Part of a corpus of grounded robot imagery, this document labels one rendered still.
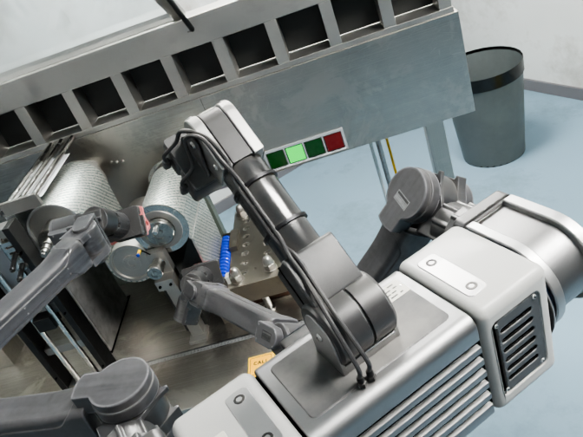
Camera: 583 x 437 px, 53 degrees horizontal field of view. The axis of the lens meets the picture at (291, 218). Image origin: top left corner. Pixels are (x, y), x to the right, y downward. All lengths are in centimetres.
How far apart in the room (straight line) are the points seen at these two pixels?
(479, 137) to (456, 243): 292
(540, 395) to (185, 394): 140
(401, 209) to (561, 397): 170
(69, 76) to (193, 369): 88
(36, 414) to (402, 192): 56
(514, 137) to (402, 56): 202
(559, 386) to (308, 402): 197
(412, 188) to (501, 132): 277
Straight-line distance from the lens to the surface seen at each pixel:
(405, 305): 63
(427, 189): 82
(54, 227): 129
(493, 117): 353
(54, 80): 181
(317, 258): 56
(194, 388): 159
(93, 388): 77
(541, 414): 242
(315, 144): 177
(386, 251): 89
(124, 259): 163
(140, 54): 172
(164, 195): 157
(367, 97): 174
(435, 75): 176
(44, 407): 83
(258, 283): 159
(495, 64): 385
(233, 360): 160
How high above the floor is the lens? 195
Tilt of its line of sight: 31 degrees down
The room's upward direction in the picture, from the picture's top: 22 degrees counter-clockwise
